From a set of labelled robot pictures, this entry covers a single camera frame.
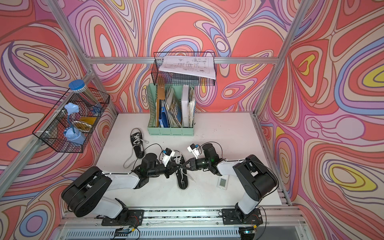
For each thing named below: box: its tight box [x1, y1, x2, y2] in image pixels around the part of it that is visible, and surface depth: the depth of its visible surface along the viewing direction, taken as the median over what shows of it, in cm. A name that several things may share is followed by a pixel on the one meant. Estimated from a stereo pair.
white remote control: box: [216, 174, 230, 190], surface depth 86 cm
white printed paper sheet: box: [159, 55, 216, 80], surface depth 86 cm
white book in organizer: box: [181, 84, 189, 128], surface depth 98 cm
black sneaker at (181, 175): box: [173, 150, 188, 190], surface depth 85 cm
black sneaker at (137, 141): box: [130, 128, 149, 160], surface depth 99 cm
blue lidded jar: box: [68, 79, 101, 109], surface depth 75 cm
